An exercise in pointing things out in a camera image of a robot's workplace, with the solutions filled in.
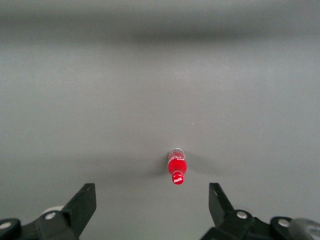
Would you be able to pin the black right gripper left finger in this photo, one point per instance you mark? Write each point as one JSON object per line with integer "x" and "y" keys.
{"x": 75, "y": 215}

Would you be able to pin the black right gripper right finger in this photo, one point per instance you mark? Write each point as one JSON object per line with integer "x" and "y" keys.
{"x": 225, "y": 212}

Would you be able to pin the red cola bottle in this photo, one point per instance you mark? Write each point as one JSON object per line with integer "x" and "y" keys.
{"x": 177, "y": 166}

